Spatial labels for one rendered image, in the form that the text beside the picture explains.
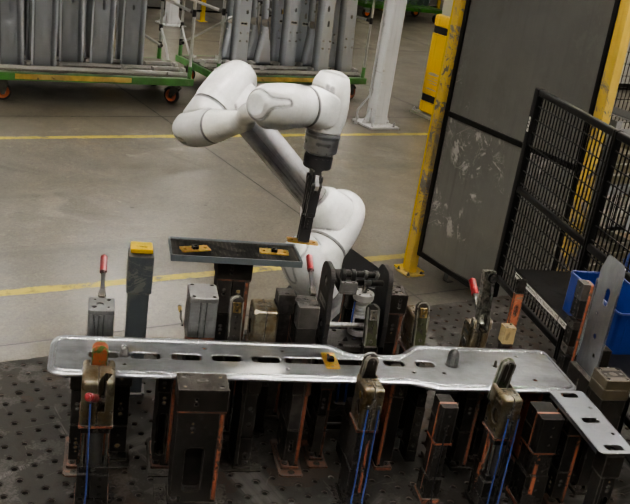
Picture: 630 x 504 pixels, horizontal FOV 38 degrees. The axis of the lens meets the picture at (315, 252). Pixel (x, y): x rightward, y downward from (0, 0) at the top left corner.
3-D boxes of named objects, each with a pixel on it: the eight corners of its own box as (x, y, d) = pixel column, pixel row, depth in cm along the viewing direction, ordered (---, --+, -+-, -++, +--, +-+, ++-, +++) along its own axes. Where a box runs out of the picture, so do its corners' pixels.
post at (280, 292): (261, 418, 266) (278, 293, 252) (258, 409, 271) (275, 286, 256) (278, 419, 267) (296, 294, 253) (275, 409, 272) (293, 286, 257)
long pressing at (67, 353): (45, 381, 214) (45, 376, 213) (51, 336, 234) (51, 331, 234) (581, 394, 246) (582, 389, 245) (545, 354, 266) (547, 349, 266)
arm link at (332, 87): (324, 126, 243) (287, 125, 234) (335, 67, 238) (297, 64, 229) (352, 136, 236) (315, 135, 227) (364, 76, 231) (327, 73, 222)
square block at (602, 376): (573, 495, 252) (607, 381, 240) (561, 477, 260) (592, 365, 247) (599, 495, 254) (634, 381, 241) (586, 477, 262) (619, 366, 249)
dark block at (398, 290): (368, 422, 273) (392, 294, 257) (362, 409, 279) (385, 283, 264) (384, 422, 274) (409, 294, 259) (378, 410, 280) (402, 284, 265)
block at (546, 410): (514, 513, 241) (538, 421, 231) (498, 486, 251) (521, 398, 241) (547, 512, 243) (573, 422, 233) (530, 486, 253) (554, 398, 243)
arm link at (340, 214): (320, 262, 319) (349, 215, 329) (353, 262, 307) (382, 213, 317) (179, 99, 280) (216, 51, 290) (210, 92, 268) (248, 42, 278)
